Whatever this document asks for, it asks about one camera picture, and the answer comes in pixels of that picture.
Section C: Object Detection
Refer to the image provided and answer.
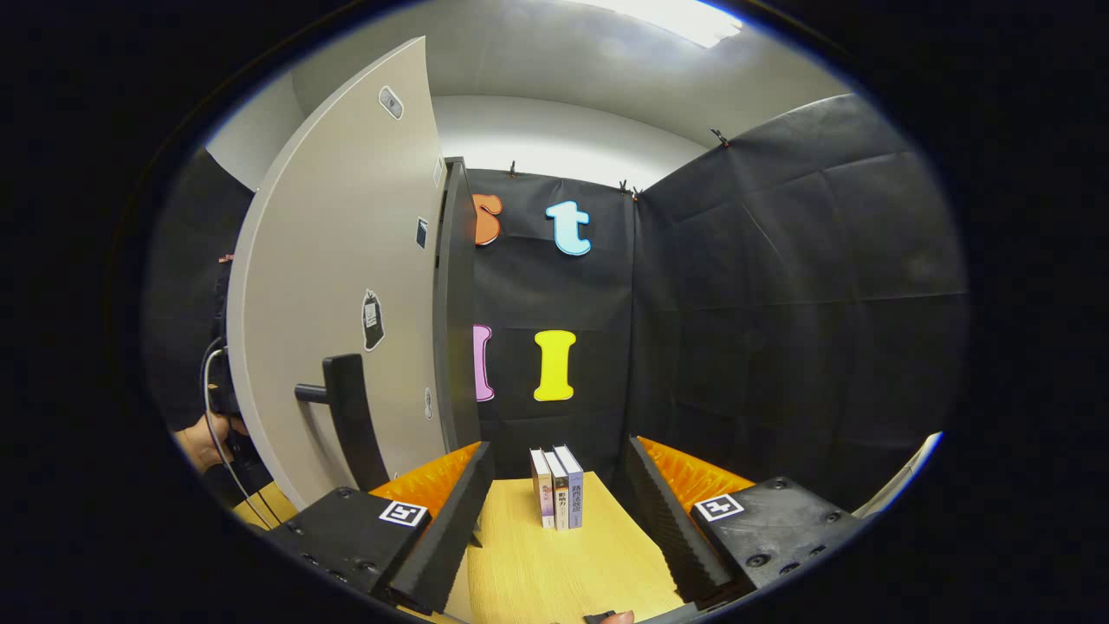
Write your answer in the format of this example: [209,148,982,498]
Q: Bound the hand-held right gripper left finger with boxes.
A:
[260,440,496,616]

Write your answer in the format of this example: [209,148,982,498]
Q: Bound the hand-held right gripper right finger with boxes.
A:
[624,435,869,608]

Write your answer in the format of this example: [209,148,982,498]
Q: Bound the black cabinet door handle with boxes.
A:
[295,354,391,493]

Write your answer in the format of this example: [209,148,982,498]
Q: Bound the beige cabinet door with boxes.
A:
[227,36,451,512]

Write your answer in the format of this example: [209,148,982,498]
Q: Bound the lavender cover book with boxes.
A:
[554,445,585,530]

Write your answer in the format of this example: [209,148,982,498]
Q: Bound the white spine book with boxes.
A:
[543,451,571,531]

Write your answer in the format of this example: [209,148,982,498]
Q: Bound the pink spine book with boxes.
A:
[530,448,555,530]

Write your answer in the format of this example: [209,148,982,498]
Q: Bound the black backdrop cloth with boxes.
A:
[143,94,970,512]

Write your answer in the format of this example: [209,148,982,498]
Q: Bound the white cable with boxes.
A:
[201,347,282,530]

